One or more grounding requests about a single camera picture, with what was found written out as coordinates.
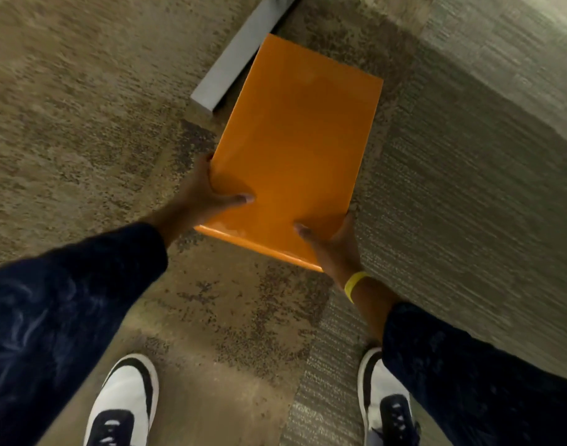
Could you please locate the person's left hand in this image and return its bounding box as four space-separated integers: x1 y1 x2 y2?
176 152 255 228

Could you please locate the person's right hand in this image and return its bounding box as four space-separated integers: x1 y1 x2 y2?
294 212 364 288

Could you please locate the orange rectangular box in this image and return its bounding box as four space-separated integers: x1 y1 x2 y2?
194 33 384 273

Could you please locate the person's left forearm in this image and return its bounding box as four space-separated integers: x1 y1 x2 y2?
0 206 191 446

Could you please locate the person's right forearm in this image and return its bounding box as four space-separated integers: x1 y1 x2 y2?
346 274 567 446

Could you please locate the yellow wristband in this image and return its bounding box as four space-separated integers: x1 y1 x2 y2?
343 271 371 304

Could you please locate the grey metal furniture leg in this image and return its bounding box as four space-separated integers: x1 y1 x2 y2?
191 0 299 114

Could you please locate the white and black right shoe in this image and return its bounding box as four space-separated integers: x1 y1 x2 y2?
357 347 422 446

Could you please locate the white and black shoe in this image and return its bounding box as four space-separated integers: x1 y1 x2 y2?
357 347 422 446
83 353 160 446

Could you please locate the white and black left shoe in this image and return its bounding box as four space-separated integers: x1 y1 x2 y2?
83 353 160 446

